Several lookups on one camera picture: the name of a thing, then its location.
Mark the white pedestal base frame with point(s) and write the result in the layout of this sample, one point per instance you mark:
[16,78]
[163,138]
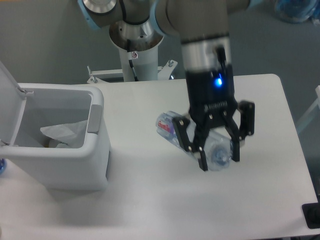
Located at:
[165,72]

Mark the clear plastic water bottle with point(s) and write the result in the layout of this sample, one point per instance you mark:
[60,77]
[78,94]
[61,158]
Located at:
[217,147]

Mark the black device at table edge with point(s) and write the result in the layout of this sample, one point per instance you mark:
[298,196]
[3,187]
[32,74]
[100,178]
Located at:
[311,212]

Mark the white plastic wrapper bag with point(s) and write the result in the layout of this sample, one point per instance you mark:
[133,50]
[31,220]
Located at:
[72,134]

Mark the blue object at left edge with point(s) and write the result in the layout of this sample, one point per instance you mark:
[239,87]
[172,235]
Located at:
[3,165]

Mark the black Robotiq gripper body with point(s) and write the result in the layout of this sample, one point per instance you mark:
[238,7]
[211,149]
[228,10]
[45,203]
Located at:
[211,95]

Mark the trash inside can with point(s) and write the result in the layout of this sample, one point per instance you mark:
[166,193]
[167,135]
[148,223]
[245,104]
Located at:
[54,143]

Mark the white trash can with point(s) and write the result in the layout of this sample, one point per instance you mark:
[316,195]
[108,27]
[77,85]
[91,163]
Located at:
[26,107]

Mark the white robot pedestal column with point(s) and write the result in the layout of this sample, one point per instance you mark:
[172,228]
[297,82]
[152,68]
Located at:
[139,66]

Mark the white frame at right edge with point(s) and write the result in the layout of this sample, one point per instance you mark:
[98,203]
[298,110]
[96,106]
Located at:
[310,114]

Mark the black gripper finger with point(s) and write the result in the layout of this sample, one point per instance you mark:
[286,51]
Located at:
[196,146]
[246,128]

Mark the blue bag in corner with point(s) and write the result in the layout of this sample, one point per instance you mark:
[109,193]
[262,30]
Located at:
[297,11]

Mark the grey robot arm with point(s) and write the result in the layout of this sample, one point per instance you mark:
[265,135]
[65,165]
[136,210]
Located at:
[202,27]

